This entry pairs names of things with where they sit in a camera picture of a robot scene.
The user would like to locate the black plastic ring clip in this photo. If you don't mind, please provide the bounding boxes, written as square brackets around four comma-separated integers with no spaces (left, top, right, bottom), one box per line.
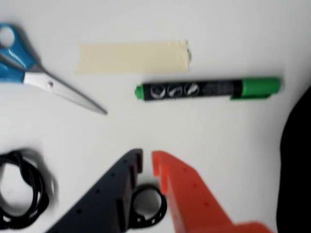
[126,184,168,230]

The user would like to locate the green marker with black barrel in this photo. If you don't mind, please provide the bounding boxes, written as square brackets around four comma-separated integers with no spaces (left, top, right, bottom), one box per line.
[134,77,281,102]

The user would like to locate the wide beige masking tape strip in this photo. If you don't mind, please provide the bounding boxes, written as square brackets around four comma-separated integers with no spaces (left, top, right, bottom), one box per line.
[74,39,192,76]

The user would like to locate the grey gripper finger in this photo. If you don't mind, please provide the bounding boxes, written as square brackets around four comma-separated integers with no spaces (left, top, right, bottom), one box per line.
[45,148,144,233]

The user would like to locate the blue-handled scissors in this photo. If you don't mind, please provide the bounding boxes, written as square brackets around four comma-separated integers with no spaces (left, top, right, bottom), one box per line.
[0,23,108,115]

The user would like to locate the black fabric bag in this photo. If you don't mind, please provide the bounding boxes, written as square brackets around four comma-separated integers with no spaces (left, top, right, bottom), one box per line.
[276,87,311,233]

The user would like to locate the coiled black USB cable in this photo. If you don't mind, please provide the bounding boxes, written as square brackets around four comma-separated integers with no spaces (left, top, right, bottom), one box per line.
[0,149,58,230]

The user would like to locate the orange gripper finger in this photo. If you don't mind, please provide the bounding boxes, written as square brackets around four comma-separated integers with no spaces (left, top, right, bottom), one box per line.
[151,150,274,233]

